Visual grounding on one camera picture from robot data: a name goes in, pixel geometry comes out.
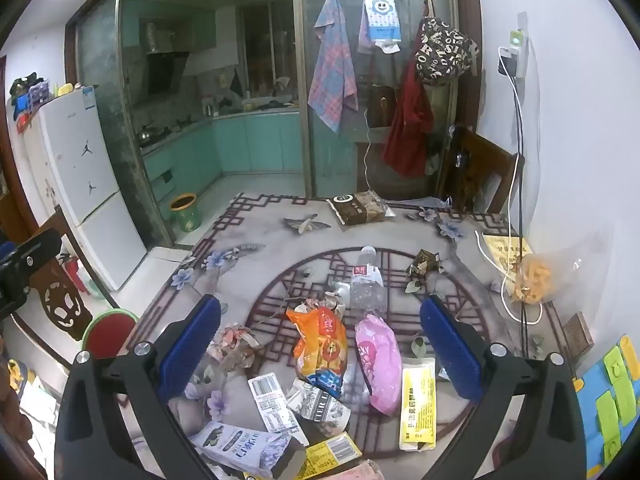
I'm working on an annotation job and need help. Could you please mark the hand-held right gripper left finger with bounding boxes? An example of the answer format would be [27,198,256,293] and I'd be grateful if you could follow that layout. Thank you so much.
[54,294,236,480]

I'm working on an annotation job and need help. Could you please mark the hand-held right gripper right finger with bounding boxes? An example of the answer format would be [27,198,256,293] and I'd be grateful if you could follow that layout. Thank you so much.
[419,294,587,480]

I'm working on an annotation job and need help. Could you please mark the red basin green rim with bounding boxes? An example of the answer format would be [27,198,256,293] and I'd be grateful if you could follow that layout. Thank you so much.
[81,310,140,361]

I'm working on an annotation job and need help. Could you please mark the crumpled floral wrapper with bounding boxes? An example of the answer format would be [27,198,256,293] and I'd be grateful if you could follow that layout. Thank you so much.
[207,324,263,372]

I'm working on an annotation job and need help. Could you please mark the red fire extinguisher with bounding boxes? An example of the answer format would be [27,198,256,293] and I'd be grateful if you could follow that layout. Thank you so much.
[60,255,88,293]

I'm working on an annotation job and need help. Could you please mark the carved wooden chair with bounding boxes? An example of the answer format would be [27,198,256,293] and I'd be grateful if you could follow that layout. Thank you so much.
[15,205,96,343]

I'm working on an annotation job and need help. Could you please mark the yellow white flat packet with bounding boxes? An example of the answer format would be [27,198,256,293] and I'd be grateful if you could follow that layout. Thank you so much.
[399,364,437,452]

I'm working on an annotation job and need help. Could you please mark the pink packet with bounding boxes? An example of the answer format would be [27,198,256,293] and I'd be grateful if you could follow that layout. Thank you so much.
[355,314,403,416]

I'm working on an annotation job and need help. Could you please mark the small dark gold wrapper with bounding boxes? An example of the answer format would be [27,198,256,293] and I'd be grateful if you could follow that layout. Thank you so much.
[406,249,443,277]

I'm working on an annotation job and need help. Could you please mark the white refrigerator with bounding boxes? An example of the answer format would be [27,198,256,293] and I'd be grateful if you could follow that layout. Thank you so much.
[25,87,148,292]

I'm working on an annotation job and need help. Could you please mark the white barcode label packet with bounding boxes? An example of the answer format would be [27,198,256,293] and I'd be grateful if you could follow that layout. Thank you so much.
[248,372,311,448]

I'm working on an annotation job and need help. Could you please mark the clear plastic bottle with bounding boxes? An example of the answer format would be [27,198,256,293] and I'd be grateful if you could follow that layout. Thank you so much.
[348,246,385,311]

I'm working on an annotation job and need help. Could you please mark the clear bag of orange snacks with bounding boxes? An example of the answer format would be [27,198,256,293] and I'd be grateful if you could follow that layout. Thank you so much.
[505,230,608,306]

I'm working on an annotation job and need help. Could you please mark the yellow booklet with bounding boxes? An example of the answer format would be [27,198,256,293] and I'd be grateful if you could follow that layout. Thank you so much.
[481,232,533,273]

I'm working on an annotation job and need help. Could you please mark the white blue carton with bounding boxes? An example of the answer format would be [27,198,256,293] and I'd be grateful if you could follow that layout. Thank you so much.
[190,421,307,480]

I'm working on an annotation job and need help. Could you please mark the floral plastic tablecloth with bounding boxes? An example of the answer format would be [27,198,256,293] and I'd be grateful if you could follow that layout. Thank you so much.
[117,192,608,480]

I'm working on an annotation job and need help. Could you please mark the orange snack bag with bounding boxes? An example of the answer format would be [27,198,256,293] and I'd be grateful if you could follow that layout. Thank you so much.
[286,306,348,401]

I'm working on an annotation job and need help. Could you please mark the green waste bin yellow rim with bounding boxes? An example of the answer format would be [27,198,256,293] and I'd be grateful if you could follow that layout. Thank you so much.
[170,192,202,233]

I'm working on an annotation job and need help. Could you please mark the small brown wooden box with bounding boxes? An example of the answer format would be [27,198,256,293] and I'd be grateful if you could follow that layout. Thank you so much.
[562,312,596,358]

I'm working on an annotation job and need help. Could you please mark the blue plastic basket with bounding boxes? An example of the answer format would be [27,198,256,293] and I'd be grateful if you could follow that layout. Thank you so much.
[12,82,51,121]

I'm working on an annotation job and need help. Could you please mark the yellow barcode packet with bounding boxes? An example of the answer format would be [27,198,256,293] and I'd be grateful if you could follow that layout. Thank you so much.
[295,432,362,480]

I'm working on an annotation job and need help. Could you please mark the blue green toy board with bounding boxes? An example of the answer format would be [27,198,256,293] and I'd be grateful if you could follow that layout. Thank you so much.
[572,335,640,476]

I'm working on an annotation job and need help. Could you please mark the plain wooden chair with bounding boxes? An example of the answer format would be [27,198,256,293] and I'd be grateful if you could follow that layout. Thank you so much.
[440,127,523,216]

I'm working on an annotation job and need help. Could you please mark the teal kitchen cabinets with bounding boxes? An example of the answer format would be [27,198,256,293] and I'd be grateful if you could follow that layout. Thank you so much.
[140,110,303,201]

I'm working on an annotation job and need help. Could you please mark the red cloth bag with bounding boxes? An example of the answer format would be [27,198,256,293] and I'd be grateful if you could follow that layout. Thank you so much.
[382,55,435,178]

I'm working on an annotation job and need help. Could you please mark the black range hood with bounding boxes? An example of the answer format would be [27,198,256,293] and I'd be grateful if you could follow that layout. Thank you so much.
[145,20,191,96]

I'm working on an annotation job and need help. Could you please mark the brown handbag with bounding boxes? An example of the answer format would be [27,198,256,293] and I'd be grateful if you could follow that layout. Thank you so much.
[367,84,398,128]

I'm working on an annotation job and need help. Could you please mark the letter print bag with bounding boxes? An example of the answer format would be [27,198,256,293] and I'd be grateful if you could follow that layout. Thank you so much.
[412,16,478,86]

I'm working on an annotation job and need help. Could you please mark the plaid towel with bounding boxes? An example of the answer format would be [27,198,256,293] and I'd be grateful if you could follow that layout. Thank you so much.
[307,0,358,133]

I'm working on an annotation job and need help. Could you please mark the blue white hanging packet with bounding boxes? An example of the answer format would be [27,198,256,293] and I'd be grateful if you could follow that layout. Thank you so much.
[360,0,403,53]

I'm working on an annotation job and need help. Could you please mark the black cable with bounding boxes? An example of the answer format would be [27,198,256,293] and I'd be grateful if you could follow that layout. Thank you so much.
[512,75,532,361]

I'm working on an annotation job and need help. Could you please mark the thin white hanging cable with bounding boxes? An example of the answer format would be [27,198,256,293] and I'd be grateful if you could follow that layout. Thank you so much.
[362,110,374,196]

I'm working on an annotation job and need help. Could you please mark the white charging cable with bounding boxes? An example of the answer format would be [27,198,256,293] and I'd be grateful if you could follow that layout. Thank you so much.
[475,47,543,326]

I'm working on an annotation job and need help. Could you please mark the white wall power strip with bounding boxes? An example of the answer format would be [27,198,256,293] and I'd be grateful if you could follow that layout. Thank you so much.
[507,27,530,78]

